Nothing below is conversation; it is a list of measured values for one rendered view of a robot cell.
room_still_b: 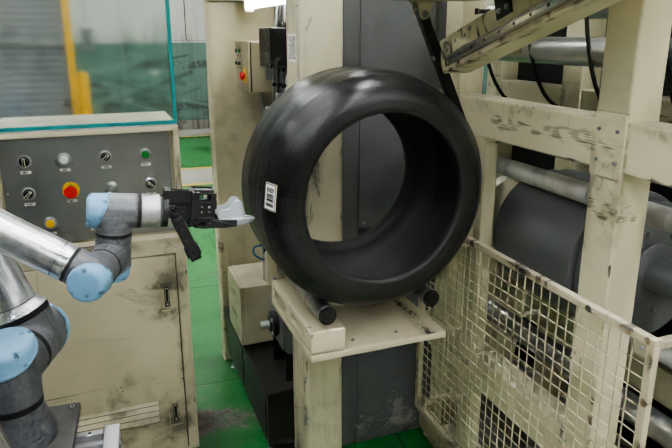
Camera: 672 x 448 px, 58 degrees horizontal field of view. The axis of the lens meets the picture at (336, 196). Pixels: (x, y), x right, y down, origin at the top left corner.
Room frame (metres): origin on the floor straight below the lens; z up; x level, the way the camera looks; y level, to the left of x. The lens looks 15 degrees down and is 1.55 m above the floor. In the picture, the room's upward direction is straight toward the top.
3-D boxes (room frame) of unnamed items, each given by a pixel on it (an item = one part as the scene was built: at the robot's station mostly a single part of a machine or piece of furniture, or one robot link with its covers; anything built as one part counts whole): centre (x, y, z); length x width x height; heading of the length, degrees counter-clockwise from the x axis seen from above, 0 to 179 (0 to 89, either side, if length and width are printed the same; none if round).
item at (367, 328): (1.55, -0.05, 0.80); 0.37 x 0.36 x 0.02; 111
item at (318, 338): (1.50, 0.08, 0.84); 0.36 x 0.09 x 0.06; 21
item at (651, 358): (1.45, -0.44, 0.65); 0.90 x 0.02 x 0.70; 21
